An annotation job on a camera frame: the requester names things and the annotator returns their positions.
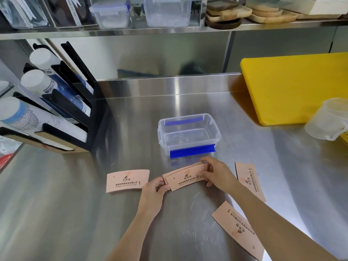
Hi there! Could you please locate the stack of white sketch-print cups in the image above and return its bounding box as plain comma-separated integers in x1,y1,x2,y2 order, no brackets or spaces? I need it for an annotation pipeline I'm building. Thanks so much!
0,97,88,143

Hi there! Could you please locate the yellow cutting board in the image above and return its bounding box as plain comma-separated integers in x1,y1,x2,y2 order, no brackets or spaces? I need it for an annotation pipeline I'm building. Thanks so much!
240,52,348,127

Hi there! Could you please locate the person's right forearm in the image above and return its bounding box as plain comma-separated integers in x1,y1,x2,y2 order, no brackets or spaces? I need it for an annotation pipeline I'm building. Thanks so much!
227,181,340,261

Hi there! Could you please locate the light wooden tray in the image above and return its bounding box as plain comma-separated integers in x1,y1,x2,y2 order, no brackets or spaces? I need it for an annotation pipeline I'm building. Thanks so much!
206,13,241,23
208,6,253,18

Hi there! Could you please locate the stainless steel shelf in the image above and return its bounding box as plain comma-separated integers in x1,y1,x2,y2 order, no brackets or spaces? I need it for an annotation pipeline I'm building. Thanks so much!
0,18,348,41

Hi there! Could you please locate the clear gift box white ribbon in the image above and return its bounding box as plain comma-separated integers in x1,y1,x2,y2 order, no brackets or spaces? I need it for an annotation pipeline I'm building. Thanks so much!
0,0,49,29
43,0,98,28

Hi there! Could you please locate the steel shelf divider post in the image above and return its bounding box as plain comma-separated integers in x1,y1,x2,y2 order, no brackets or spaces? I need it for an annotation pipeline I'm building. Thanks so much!
199,0,208,27

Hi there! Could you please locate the dark round wooden plate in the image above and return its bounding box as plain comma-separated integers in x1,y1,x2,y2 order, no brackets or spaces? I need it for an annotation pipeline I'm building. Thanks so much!
205,17,243,30

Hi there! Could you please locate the large clear lidded container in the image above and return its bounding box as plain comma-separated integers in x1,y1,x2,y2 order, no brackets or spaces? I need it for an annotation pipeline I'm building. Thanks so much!
141,0,192,28

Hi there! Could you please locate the clear plastic measuring cup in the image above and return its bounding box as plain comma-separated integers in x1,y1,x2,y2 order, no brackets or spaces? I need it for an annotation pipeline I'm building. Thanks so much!
304,98,348,141

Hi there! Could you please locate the small clear lidded container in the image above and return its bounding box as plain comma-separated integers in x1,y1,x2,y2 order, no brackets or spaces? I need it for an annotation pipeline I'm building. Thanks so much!
89,0,131,30

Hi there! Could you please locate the steel shelf support leg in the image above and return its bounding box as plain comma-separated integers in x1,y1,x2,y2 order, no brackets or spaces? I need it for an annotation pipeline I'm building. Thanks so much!
223,31,236,74

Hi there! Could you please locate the dark square wooden tray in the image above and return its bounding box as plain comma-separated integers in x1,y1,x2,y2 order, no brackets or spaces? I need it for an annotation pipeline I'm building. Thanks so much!
206,0,240,11

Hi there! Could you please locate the clear container with blue clips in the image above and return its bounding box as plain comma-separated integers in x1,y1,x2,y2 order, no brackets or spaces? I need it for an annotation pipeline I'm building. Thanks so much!
157,113,222,160

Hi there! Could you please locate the person's left forearm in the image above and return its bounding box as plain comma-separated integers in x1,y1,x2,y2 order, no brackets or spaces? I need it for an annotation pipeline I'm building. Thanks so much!
105,210,156,261

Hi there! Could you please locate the black cup dispenser rack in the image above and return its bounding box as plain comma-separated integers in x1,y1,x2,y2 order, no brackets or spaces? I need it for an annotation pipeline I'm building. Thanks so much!
0,41,109,155

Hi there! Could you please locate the person's right hand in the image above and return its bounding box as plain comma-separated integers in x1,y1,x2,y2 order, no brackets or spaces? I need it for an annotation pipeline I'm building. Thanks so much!
195,156,241,195

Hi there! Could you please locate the stack of blue paper cups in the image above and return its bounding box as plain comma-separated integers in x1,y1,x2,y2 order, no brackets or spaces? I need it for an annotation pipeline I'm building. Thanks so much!
21,69,92,117
29,48,94,95

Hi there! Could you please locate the person's left hand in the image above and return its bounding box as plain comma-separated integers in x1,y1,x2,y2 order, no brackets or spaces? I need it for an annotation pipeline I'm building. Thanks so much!
137,176,171,216

